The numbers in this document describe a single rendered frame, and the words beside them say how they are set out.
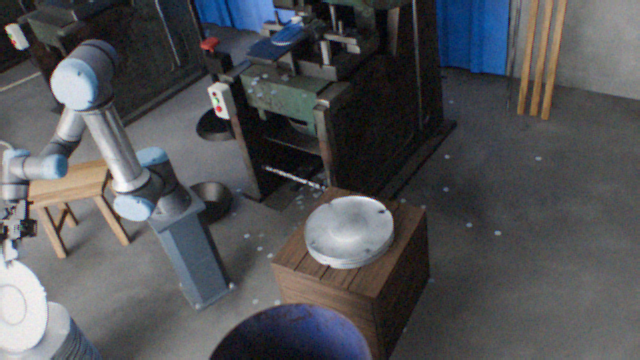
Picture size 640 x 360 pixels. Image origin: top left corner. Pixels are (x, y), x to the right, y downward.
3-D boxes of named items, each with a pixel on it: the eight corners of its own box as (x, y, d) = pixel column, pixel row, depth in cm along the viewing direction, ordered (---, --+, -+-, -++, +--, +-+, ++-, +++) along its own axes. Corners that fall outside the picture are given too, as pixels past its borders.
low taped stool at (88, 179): (139, 210, 265) (111, 155, 244) (132, 244, 246) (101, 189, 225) (70, 224, 265) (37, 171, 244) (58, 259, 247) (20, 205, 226)
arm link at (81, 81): (171, 194, 178) (105, 40, 144) (156, 226, 167) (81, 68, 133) (137, 195, 180) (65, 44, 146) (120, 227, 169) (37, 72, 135)
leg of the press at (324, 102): (355, 244, 224) (320, 42, 167) (333, 234, 230) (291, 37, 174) (456, 126, 275) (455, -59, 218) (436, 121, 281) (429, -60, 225)
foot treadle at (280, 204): (283, 219, 226) (280, 210, 222) (265, 212, 231) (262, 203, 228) (361, 142, 258) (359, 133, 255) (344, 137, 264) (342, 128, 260)
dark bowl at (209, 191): (202, 245, 238) (197, 234, 233) (159, 223, 254) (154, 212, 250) (248, 203, 254) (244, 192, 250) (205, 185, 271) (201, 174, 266)
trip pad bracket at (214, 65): (232, 100, 226) (219, 57, 214) (216, 95, 232) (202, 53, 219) (242, 93, 230) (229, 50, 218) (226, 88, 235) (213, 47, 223)
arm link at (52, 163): (68, 142, 168) (36, 143, 170) (50, 164, 160) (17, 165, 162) (78, 162, 173) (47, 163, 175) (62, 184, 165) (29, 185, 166)
